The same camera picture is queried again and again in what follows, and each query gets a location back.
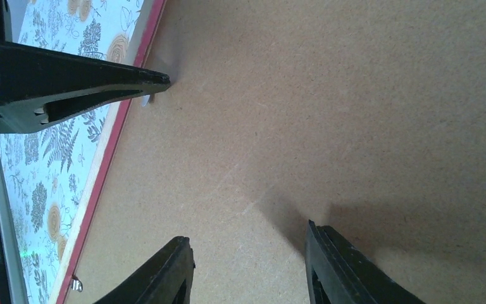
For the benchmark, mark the brown cardboard backing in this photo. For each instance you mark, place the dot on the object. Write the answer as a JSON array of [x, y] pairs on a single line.
[[368, 116]]

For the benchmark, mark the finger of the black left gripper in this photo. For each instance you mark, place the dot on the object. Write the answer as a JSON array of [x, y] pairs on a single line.
[[40, 88]]

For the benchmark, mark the pink wooden picture frame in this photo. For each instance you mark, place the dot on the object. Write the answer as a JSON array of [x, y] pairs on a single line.
[[138, 50]]

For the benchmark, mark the floral patterned tablecloth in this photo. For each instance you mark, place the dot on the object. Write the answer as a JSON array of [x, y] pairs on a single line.
[[46, 172]]

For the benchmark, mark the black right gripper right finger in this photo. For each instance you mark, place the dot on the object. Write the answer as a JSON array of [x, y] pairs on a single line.
[[337, 272]]

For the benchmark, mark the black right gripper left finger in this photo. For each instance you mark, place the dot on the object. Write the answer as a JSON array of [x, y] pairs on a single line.
[[164, 278]]

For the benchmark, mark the aluminium rail base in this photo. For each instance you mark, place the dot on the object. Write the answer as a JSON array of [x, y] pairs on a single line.
[[0, 218]]

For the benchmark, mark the silver frame turn clip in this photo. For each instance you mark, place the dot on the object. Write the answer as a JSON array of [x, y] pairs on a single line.
[[146, 100]]

